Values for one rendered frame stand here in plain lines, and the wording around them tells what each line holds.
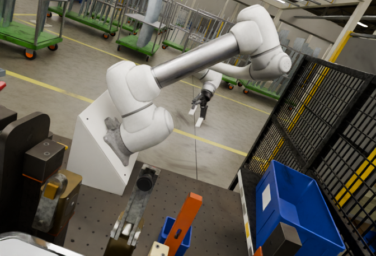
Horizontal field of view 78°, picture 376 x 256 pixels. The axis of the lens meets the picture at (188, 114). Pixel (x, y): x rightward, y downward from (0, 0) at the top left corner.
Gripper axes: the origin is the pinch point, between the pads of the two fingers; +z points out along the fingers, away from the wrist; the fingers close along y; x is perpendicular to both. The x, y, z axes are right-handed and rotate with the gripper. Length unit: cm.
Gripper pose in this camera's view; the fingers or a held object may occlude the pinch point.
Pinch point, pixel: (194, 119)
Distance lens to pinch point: 140.5
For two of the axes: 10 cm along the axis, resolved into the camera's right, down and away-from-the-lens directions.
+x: -8.6, -1.6, 4.8
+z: -3.9, 8.1, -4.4
